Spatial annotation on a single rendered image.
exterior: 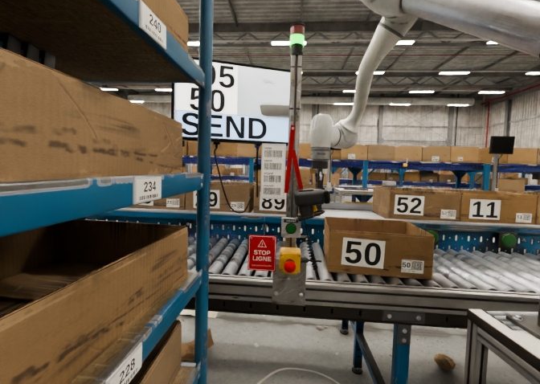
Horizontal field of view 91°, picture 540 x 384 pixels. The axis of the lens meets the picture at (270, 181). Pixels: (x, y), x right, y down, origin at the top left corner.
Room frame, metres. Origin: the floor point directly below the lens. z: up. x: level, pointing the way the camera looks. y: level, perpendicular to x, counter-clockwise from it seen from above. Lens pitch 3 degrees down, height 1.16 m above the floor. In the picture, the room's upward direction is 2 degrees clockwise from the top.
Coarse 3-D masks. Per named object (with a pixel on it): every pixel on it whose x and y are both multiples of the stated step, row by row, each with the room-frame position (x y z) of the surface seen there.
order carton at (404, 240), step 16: (336, 224) 1.32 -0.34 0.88; (352, 224) 1.31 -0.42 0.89; (368, 224) 1.30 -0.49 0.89; (384, 224) 1.29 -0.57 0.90; (400, 224) 1.28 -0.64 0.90; (336, 240) 1.04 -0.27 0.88; (384, 240) 1.02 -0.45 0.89; (400, 240) 1.01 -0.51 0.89; (416, 240) 1.00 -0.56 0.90; (432, 240) 0.99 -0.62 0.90; (336, 256) 1.04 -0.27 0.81; (384, 256) 1.02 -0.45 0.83; (400, 256) 1.01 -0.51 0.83; (416, 256) 1.00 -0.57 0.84; (432, 256) 0.99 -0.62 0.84; (352, 272) 1.03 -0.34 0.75; (368, 272) 1.02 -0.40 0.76; (384, 272) 1.02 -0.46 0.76; (400, 272) 1.01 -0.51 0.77
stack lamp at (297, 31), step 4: (292, 28) 0.95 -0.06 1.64; (296, 28) 0.94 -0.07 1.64; (300, 28) 0.94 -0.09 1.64; (304, 28) 0.95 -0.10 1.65; (292, 32) 0.95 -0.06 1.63; (296, 32) 0.94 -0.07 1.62; (300, 32) 0.94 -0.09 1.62; (304, 32) 0.95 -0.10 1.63; (292, 36) 0.95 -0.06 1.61; (296, 36) 0.94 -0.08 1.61; (300, 36) 0.94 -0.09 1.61; (304, 36) 0.96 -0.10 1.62; (292, 40) 0.95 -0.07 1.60; (296, 40) 0.94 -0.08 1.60; (300, 40) 0.94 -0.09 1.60; (304, 40) 0.96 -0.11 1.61
